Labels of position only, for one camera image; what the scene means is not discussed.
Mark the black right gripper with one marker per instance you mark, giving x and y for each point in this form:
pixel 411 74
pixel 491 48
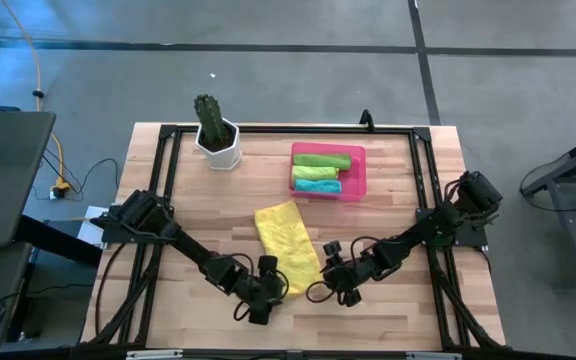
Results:
pixel 350 275

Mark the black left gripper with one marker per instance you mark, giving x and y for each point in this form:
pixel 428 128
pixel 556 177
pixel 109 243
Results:
pixel 260 290

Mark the yellow microfiber towel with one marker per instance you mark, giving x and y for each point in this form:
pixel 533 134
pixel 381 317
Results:
pixel 288 240

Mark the teal microfiber towel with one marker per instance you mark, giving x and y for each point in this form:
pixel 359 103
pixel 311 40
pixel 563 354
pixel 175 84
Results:
pixel 318 186

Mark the pink translucent plastic basket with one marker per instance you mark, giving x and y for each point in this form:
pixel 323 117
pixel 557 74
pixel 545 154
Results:
pixel 355 180

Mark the lime green microfiber towel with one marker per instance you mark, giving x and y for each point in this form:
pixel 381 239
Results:
pixel 315 173

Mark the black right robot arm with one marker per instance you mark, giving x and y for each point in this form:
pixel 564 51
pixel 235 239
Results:
pixel 433 225

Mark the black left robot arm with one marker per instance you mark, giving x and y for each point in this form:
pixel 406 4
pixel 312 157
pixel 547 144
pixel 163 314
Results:
pixel 188 245

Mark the white faceted plant pot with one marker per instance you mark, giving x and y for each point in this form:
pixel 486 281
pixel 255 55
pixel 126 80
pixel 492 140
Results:
pixel 223 155

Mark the green cactus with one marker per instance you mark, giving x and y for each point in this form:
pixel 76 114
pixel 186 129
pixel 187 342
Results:
pixel 210 117

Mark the white paper sheet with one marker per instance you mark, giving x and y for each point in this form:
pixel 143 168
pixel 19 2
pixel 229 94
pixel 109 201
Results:
pixel 90 225

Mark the black desk beam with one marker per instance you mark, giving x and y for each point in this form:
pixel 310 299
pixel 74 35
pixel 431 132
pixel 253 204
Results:
pixel 58 240

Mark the yellow power plug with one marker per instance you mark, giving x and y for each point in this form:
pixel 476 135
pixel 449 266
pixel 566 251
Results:
pixel 60 190

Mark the dark metal cart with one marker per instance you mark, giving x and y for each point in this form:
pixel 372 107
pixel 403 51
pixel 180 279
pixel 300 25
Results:
pixel 568 225

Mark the grey desk top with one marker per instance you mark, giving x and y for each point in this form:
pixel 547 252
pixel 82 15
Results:
pixel 8 175

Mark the silver table edge bracket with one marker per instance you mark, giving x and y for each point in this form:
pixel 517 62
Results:
pixel 433 355
pixel 153 354

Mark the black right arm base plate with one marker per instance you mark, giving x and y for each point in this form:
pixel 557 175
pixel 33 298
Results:
pixel 470 237

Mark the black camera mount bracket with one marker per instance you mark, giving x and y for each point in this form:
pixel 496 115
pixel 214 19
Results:
pixel 366 120

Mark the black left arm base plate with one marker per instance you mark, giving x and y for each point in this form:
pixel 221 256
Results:
pixel 118 234

